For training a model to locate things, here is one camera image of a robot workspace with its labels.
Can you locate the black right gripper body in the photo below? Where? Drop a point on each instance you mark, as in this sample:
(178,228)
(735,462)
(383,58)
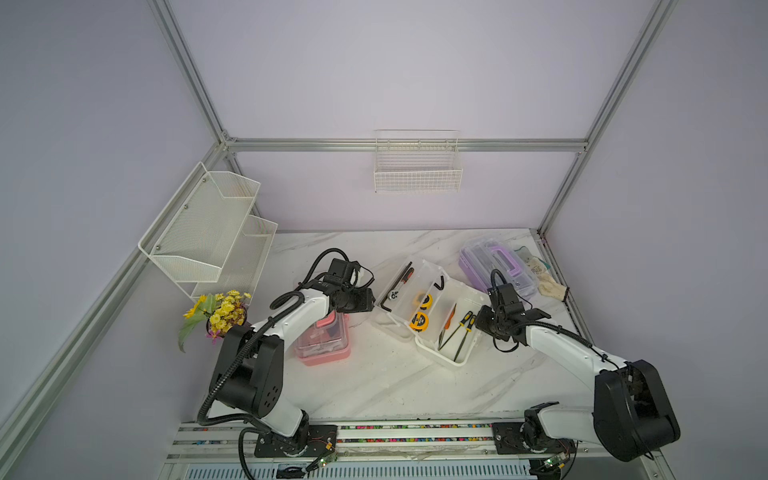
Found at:
(491,321)

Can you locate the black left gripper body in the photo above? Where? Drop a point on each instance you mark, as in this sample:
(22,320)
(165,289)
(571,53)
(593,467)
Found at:
(355,302)

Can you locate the pink clear-lid toolbox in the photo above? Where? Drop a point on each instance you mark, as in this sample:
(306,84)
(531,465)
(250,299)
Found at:
(324,342)

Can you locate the purple clear-lid toolbox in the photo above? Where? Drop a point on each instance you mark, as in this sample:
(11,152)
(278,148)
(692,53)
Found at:
(479,257)

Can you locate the white plastic toolbox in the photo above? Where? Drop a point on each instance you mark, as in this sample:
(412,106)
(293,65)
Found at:
(396,322)

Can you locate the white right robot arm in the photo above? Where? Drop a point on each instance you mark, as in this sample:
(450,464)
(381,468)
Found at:
(630,414)

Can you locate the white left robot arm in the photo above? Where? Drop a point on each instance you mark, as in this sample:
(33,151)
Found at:
(248,378)

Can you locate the yellow black screwdriver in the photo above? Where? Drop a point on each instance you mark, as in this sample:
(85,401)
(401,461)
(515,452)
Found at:
(466,331)
(453,330)

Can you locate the cream printed work glove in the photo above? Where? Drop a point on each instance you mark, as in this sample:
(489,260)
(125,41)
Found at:
(547,285)

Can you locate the white dotted green-cuffed glove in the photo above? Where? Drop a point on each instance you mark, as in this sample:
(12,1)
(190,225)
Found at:
(535,264)

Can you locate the black hex key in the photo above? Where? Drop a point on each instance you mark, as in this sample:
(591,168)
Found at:
(440,282)

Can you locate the yellow black tape measure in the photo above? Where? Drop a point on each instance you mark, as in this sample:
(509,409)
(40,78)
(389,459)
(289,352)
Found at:
(420,320)

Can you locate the yellow flowers in pot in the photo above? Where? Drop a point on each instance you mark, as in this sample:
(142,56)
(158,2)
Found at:
(218,313)

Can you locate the white mesh two-tier shelf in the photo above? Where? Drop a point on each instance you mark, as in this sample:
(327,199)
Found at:
(209,239)

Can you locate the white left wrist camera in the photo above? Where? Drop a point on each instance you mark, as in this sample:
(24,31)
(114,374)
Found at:
(343,273)

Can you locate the orange black tool handle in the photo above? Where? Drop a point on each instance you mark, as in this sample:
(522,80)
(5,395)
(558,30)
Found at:
(449,320)

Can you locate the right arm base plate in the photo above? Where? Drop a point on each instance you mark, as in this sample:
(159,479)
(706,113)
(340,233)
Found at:
(517,438)

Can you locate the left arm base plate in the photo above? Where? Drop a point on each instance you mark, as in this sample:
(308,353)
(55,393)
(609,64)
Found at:
(310,440)

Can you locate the white wire wall basket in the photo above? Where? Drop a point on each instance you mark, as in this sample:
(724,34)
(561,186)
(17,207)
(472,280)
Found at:
(417,161)

